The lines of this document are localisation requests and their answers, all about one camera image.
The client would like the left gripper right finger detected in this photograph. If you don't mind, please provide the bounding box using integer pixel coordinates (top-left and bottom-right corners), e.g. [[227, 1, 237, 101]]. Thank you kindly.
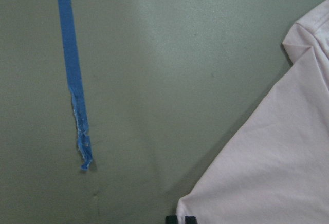
[[185, 216, 197, 224]]

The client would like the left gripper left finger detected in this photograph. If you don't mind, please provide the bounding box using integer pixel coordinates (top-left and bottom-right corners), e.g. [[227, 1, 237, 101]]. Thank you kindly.
[[165, 215, 178, 224]]

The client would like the pink Snoopy t-shirt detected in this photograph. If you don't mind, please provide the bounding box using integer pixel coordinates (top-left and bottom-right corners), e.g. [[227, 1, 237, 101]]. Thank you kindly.
[[176, 1, 328, 223]]

